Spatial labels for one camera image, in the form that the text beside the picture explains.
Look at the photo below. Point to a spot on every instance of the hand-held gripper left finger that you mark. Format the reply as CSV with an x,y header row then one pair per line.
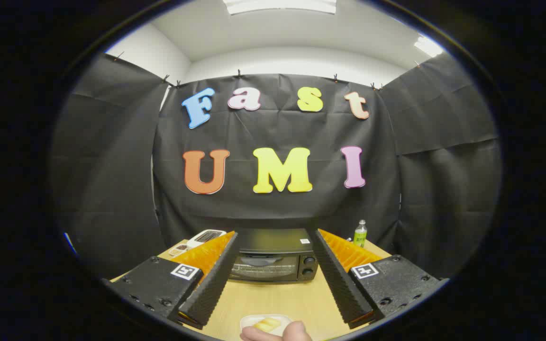
x,y
211,289

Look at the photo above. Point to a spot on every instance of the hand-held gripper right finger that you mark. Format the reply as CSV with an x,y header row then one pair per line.
x,y
341,289

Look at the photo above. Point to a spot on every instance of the yellow twisted bread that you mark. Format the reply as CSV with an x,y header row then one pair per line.
x,y
267,325

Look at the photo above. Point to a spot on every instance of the black toaster oven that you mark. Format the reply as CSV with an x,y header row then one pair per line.
x,y
273,241

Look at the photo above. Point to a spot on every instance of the white pop-up toaster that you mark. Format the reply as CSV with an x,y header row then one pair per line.
x,y
204,235

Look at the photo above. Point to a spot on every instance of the white plastic tray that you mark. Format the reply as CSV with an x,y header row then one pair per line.
x,y
250,320

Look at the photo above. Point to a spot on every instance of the green label drink bottle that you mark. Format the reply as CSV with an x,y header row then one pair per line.
x,y
360,235

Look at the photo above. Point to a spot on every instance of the blue and white board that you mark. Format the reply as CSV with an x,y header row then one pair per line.
x,y
69,242

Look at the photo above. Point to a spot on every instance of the small ceiling light panel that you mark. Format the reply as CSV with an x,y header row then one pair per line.
x,y
427,46

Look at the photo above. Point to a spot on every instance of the long ceiling light panel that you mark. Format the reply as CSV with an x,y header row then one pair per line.
x,y
280,5

